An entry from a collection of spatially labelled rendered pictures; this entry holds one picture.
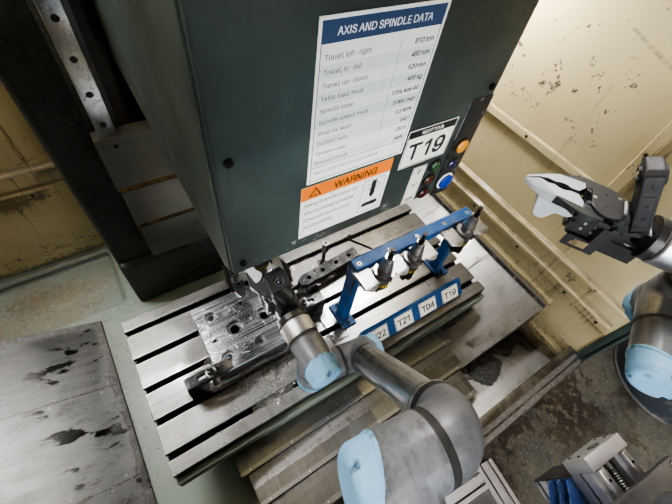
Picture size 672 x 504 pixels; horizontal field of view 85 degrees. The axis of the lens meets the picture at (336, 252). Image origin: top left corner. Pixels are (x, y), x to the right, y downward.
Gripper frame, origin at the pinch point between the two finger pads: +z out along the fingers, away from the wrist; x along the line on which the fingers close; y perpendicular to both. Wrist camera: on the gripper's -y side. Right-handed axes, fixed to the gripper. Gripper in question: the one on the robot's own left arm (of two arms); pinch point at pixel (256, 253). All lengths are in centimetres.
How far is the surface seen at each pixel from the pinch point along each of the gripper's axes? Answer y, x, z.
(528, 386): 49, 73, -64
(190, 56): -61, -12, -21
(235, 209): -42.8, -10.4, -21.4
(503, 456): 129, 91, -90
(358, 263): 7.5, 25.6, -10.9
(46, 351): 60, -66, 34
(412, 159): -40.6, 18.3, -21.5
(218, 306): 31.1, -11.0, 7.3
